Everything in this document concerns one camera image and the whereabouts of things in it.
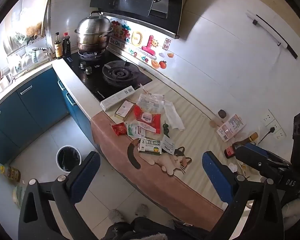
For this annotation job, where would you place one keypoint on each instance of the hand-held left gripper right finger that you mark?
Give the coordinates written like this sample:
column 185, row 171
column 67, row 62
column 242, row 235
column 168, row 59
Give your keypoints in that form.
column 215, row 177

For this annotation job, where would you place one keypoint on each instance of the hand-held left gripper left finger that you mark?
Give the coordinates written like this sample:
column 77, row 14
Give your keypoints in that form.
column 86, row 177

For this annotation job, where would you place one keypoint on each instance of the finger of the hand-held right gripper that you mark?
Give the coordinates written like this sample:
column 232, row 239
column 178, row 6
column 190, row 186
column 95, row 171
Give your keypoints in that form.
column 257, row 161
column 261, row 149

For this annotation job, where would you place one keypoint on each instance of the white trash bin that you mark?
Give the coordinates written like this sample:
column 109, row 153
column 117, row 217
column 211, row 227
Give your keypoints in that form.
column 68, row 158

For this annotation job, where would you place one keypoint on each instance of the long white box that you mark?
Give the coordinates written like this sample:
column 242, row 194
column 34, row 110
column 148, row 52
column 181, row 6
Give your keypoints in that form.
column 116, row 97

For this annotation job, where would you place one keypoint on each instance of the red and white packet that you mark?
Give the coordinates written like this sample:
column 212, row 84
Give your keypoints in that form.
column 147, row 117

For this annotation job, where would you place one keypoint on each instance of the person's right forearm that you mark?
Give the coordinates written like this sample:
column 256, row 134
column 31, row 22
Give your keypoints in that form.
column 293, row 208

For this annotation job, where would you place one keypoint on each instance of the crumpled white tissue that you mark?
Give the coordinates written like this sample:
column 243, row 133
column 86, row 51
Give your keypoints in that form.
column 232, row 167

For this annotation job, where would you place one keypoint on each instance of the dark sauce bottle red label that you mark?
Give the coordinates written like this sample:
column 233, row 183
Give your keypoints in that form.
column 237, row 146

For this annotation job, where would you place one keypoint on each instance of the cat printed mat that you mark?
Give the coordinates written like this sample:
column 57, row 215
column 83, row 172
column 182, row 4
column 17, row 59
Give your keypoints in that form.
column 190, row 140

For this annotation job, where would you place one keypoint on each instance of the grey fluffy slipper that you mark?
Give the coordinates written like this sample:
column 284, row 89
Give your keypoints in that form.
column 142, row 209
column 116, row 215

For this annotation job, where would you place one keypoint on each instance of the small jar with dark lid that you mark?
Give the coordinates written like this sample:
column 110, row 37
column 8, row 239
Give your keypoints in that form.
column 221, row 115

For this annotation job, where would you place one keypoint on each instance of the white sachet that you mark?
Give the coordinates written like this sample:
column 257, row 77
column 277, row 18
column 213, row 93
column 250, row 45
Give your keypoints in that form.
column 168, row 145

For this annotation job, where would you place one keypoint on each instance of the small red packet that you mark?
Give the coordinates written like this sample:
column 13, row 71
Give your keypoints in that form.
column 118, row 129

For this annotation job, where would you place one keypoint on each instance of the green and white packet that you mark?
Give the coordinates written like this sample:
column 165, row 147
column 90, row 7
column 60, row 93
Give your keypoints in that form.
column 134, row 131

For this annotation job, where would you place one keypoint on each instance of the small green wrapper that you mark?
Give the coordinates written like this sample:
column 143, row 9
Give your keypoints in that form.
column 166, row 130

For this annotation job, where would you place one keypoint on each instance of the green and yellow medicine box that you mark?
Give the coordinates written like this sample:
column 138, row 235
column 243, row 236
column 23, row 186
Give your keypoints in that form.
column 150, row 145

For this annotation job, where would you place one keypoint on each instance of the white plastic wrapper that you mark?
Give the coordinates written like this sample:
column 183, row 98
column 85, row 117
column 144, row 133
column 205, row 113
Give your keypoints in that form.
column 173, row 117

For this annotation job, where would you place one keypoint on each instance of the yellow oil bottle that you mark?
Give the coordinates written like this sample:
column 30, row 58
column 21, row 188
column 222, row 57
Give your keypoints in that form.
column 11, row 173

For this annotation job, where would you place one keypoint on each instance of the tan flat box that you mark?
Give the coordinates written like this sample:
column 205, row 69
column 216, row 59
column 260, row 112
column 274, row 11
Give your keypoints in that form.
column 124, row 110

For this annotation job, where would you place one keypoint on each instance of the person's dark trousers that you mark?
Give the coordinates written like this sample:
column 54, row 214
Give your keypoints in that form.
column 152, row 230

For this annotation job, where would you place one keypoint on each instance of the blue kitchen cabinets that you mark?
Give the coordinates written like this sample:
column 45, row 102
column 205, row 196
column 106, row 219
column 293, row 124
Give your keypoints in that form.
column 32, row 105

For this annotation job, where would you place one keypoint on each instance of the clear plastic bag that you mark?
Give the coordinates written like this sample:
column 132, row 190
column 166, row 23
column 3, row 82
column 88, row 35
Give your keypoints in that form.
column 151, row 101

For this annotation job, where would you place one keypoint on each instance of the black gas stove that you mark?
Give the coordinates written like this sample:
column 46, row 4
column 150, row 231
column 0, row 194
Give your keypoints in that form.
column 110, row 76

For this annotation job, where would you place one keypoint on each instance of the chopstick holder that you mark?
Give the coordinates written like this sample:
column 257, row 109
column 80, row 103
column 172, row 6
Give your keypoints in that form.
column 2, row 80

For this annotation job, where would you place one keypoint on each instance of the brown sauce bottle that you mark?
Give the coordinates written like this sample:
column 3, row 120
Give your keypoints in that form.
column 58, row 48

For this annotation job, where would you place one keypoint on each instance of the dark soy sauce bottle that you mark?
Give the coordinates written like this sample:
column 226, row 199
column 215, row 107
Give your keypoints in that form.
column 66, row 45

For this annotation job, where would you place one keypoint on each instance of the dish rack with bowls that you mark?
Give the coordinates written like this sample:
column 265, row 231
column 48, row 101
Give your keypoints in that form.
column 30, row 52

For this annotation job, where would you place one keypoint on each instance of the steel steamer pot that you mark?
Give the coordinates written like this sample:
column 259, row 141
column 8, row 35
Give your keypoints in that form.
column 93, row 33

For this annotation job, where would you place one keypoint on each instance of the white wall socket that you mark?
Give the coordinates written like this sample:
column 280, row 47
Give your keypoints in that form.
column 279, row 133
column 268, row 117

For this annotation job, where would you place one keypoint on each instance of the white leaflet by wall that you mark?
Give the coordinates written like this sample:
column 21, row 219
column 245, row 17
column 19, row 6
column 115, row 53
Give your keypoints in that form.
column 231, row 128

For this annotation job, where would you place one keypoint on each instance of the white wall rail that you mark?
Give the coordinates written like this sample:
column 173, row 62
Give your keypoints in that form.
column 270, row 27

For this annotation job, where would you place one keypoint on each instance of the colourful wall stickers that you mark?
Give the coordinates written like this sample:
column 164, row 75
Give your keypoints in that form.
column 145, row 45

